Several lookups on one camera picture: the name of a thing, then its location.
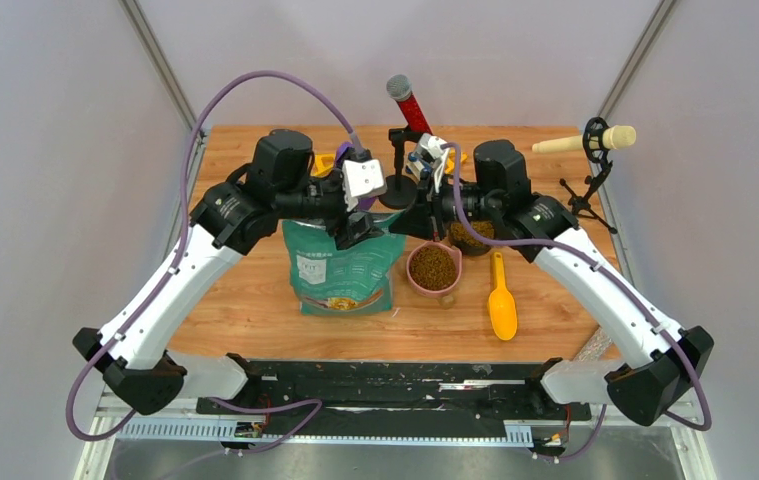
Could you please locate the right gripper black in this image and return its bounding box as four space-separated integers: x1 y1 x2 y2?
390 167 501 242

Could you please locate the green pet food bag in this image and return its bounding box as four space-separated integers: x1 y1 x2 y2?
281 212 406 316

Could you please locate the yellow scoop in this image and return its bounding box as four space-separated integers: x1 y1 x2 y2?
487 252 519 341

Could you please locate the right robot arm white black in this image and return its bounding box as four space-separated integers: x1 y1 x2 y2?
390 134 714 431

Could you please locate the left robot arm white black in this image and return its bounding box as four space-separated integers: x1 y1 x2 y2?
73 129 385 415

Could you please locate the black pet bowl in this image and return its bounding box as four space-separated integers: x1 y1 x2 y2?
448 221 495 257

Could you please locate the pink cat-ear pet bowl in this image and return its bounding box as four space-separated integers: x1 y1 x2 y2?
405 241 462 299

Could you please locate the brown pet food kibble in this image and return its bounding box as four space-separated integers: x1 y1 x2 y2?
408 222 491 291

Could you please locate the purple metronome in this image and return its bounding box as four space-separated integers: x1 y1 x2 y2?
334 141 386 211

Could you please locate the black round-base mic stand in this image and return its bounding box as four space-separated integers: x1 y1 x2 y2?
378 126 422 210

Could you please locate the blue white toy car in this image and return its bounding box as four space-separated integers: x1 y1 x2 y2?
405 151 436 181

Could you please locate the yellow orange toy triangle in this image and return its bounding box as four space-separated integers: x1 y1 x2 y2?
444 150 468 175

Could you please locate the yellow green toy triangle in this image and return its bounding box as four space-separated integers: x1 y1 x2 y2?
311 153 336 178

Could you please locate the small wooden block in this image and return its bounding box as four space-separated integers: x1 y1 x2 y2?
438 295 456 309

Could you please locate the red glitter microphone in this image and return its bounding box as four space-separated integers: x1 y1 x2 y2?
386 74 433 135

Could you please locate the silver glitter microphone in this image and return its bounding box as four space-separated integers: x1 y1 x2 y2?
573 327 613 362

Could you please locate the cream microphone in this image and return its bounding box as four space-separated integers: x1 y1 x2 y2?
532 125 637 154

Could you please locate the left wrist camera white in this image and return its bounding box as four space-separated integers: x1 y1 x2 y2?
341 148 386 211

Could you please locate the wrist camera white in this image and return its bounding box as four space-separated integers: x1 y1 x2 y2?
415 133 449 193
341 148 386 211

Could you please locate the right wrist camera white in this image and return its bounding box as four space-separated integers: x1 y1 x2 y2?
415 133 449 193

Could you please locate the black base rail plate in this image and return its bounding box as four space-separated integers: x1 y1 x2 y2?
233 360 591 439

